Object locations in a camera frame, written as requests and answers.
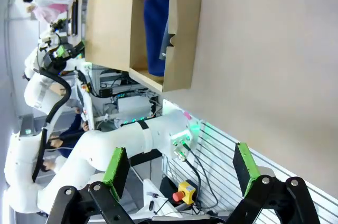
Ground navy blue zipper pouch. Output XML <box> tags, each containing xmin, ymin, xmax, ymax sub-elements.
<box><xmin>143</xmin><ymin>0</ymin><xmax>170</xmax><ymax>77</ymax></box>

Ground white control box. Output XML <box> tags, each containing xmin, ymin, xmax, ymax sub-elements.
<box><xmin>116</xmin><ymin>96</ymin><xmax>154</xmax><ymax>119</ymax></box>

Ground black arm connector cable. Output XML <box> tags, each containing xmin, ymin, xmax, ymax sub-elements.
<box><xmin>181</xmin><ymin>141</ymin><xmax>220</xmax><ymax>210</ymax></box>

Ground black monitor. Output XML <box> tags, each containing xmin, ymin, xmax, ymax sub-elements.
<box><xmin>70</xmin><ymin>0</ymin><xmax>80</xmax><ymax>36</ymax></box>

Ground black corrugated cable conduit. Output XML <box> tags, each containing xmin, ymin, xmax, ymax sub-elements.
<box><xmin>31</xmin><ymin>68</ymin><xmax>72</xmax><ymax>183</ymax></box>

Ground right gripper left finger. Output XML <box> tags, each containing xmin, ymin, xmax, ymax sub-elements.
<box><xmin>46</xmin><ymin>146</ymin><xmax>138</xmax><ymax>224</ymax></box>

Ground yellow emergency stop button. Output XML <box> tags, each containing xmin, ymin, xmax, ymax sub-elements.
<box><xmin>172</xmin><ymin>180</ymin><xmax>197</xmax><ymax>206</ymax></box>

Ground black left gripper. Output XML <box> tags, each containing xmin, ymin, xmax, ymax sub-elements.
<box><xmin>43</xmin><ymin>41</ymin><xmax>86</xmax><ymax>73</ymax></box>

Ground open cardboard box with lid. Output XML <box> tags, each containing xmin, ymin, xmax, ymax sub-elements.
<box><xmin>84</xmin><ymin>0</ymin><xmax>203</xmax><ymax>92</ymax></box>

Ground seated person in dark blue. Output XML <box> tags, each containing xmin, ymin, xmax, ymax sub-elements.
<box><xmin>42</xmin><ymin>114</ymin><xmax>91</xmax><ymax>174</ymax></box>

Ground bystander in pink top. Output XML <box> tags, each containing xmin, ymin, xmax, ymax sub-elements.
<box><xmin>26</xmin><ymin>3</ymin><xmax>68</xmax><ymax>22</ymax></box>

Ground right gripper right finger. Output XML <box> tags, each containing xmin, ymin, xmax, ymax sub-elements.
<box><xmin>227</xmin><ymin>142</ymin><xmax>320</xmax><ymax>224</ymax></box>

